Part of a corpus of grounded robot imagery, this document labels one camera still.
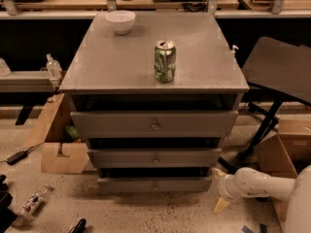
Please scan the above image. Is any clear bottle on floor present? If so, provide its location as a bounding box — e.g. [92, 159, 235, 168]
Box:
[19, 184, 52, 218]

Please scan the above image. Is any cardboard box right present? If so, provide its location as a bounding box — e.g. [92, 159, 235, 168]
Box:
[255, 120, 311, 225]

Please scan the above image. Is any cardboard box left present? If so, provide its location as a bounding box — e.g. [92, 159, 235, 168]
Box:
[23, 94, 94, 174]

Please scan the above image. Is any clear sanitizer bottle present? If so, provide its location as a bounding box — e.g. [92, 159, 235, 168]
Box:
[46, 53, 62, 79]

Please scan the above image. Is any green soda can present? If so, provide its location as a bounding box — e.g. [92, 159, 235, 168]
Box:
[154, 40, 177, 83]

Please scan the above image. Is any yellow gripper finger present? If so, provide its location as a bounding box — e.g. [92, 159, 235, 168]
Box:
[213, 197, 229, 215]
[212, 167, 225, 179]

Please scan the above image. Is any grey drawer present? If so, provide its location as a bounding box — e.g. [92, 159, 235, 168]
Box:
[97, 178, 212, 193]
[71, 111, 237, 139]
[87, 148, 222, 169]

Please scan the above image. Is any black tool on floor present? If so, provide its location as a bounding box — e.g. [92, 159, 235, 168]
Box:
[69, 218, 86, 233]

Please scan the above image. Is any grey top drawer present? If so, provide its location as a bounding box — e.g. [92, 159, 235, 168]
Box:
[71, 111, 237, 139]

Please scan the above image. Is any black folding chair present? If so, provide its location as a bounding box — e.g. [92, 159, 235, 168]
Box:
[228, 37, 311, 175]

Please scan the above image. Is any grey drawer cabinet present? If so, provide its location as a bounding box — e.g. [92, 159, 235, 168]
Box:
[60, 12, 249, 179]

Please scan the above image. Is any white bowl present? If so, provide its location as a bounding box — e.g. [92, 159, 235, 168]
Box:
[105, 10, 136, 35]

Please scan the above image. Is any black object bottom left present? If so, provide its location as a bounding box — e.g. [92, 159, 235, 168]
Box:
[0, 175, 17, 233]

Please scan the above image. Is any cardboard box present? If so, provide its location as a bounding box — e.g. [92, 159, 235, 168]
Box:
[23, 94, 94, 174]
[255, 120, 311, 225]

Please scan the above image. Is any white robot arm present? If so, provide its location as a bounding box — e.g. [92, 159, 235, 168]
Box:
[212, 166, 311, 233]

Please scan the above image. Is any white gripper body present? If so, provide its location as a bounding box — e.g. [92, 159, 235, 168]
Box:
[217, 167, 271, 201]

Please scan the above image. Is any grey low shelf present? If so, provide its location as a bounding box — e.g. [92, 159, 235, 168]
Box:
[0, 71, 60, 92]

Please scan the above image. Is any black power adapter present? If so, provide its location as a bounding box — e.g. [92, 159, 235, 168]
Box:
[6, 145, 39, 165]

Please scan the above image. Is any grey bottom drawer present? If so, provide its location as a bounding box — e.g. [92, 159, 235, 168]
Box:
[97, 178, 212, 193]

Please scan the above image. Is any small white pump bottle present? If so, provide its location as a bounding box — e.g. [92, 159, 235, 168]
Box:
[231, 45, 239, 56]

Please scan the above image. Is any grey middle drawer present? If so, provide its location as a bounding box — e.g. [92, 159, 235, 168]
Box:
[87, 148, 222, 169]

